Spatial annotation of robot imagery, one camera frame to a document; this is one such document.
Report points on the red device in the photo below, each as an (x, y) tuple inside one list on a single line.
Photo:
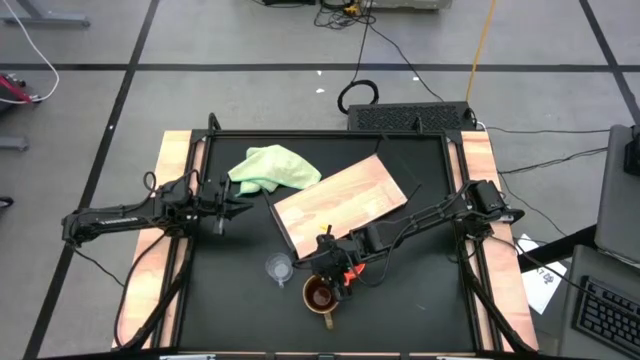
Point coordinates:
[(12, 90)]

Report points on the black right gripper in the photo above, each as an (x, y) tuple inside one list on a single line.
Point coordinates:
[(332, 252)]

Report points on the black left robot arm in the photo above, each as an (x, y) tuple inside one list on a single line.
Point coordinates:
[(110, 220)]

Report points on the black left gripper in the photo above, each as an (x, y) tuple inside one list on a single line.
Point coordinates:
[(222, 200)]

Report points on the grey desk foot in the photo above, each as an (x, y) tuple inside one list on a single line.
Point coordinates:
[(45, 20)]

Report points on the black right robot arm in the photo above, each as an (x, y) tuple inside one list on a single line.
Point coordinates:
[(425, 220)]

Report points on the grey desk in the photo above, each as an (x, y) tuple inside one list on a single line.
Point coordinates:
[(575, 270)]

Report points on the black computer keyboard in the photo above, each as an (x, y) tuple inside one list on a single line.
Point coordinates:
[(607, 315)]

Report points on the white paper sheet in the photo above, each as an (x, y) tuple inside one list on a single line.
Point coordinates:
[(542, 285)]

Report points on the grey side table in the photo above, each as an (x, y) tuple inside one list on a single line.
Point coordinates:
[(617, 200)]

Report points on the light green microfibre cloth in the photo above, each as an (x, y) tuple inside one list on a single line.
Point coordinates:
[(275, 167)]

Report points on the green brown glazed ceramic mug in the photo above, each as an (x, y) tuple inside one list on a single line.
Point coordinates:
[(316, 300)]

